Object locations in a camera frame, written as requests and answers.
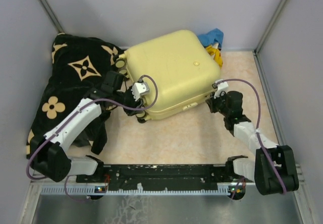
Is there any black floral fleece blanket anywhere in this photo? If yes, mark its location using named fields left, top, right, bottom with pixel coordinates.
left=26, top=33, right=124, bottom=158

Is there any yellow patterned cloth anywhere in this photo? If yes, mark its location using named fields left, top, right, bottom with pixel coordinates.
left=205, top=45, right=223, bottom=68

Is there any white cable duct strip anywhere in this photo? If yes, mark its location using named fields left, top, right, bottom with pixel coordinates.
left=40, top=185, right=235, bottom=196

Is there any yellow suitcase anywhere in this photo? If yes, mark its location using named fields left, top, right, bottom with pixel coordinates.
left=114, top=30, right=221, bottom=123

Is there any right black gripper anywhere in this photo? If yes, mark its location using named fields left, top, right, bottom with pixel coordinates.
left=206, top=90, right=230, bottom=117

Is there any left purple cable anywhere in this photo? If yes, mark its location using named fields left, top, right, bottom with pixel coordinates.
left=26, top=74, right=159, bottom=203

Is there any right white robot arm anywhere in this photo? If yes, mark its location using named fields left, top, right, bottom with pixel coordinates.
left=206, top=91, right=299, bottom=195

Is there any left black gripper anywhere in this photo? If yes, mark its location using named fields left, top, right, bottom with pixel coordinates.
left=113, top=85, right=143, bottom=116

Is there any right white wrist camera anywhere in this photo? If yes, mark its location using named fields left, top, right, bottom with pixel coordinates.
left=212, top=79, right=229, bottom=99

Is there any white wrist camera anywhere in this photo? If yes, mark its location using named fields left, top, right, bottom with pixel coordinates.
left=131, top=82, right=150, bottom=101
left=212, top=79, right=229, bottom=99

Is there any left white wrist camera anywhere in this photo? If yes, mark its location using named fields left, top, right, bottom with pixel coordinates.
left=131, top=82, right=150, bottom=101

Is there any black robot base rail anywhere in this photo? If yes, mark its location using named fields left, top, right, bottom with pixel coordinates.
left=76, top=164, right=247, bottom=200

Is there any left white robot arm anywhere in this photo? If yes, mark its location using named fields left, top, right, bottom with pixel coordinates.
left=26, top=71, right=153, bottom=182

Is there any blue crumpled cloth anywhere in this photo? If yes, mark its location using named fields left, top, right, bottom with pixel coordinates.
left=197, top=28, right=224, bottom=48

